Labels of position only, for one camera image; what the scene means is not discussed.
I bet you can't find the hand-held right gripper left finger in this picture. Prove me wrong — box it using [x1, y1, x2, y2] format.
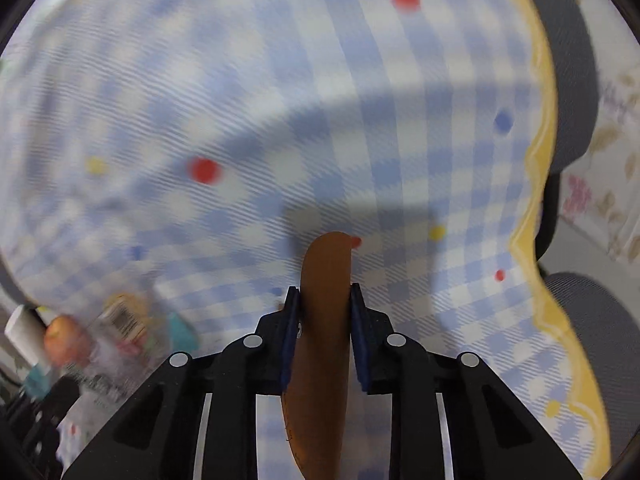
[60, 285, 302, 480]

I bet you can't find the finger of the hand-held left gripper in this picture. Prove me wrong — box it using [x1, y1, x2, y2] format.
[15, 375, 88, 466]

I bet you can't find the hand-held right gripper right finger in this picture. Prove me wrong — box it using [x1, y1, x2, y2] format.
[349, 282, 583, 480]

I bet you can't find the brown wooden spatula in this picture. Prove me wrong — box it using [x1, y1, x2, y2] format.
[281, 231, 353, 480]

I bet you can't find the red apple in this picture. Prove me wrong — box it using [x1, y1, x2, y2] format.
[44, 315, 88, 366]

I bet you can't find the white toilet paper roll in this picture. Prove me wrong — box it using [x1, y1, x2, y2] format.
[5, 305, 56, 371]

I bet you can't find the clear barcode plastic package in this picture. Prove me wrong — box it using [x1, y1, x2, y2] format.
[90, 292, 161, 401]

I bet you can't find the teal plastic scrap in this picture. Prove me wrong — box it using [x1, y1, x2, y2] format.
[165, 312, 198, 353]

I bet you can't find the blue checkered dotted cloth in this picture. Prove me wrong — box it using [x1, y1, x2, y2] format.
[0, 0, 613, 480]

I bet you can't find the floral print sheet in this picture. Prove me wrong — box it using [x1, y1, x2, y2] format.
[555, 0, 640, 281]

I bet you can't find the grey office chair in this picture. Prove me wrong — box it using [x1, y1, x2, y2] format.
[505, 0, 640, 461]

